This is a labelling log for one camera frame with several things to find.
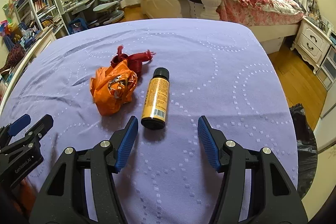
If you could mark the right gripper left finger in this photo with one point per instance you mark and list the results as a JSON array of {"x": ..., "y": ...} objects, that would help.
[{"x": 80, "y": 187}]

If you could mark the light blue desk chair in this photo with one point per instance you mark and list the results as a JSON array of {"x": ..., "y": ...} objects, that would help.
[{"x": 110, "y": 11}]

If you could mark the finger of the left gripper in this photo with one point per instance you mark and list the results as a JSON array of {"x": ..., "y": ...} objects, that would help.
[
  {"x": 38, "y": 131},
  {"x": 12, "y": 129}
]

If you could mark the black trash bin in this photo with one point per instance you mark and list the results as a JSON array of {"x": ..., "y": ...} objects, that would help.
[{"x": 306, "y": 148}]

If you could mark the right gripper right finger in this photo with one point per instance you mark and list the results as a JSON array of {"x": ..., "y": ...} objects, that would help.
[{"x": 273, "y": 197}]

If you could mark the purple tablecloth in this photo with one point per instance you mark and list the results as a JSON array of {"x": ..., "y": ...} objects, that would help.
[{"x": 217, "y": 69}]

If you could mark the grey study desk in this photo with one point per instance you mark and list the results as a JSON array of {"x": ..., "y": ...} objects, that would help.
[{"x": 73, "y": 9}]

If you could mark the orange plastic bag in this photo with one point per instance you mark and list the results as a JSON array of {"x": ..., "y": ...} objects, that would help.
[{"x": 112, "y": 87}]

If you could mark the yellow label bottle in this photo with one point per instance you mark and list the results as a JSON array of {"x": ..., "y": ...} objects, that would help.
[{"x": 154, "y": 114}]

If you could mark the blue basket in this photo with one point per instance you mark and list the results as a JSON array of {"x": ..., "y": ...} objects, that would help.
[{"x": 77, "y": 25}]

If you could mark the plastic drawer unit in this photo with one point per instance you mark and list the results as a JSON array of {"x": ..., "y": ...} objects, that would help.
[{"x": 327, "y": 71}]

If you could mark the white nightstand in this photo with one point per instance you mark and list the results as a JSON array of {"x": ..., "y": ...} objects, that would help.
[{"x": 311, "y": 43}]

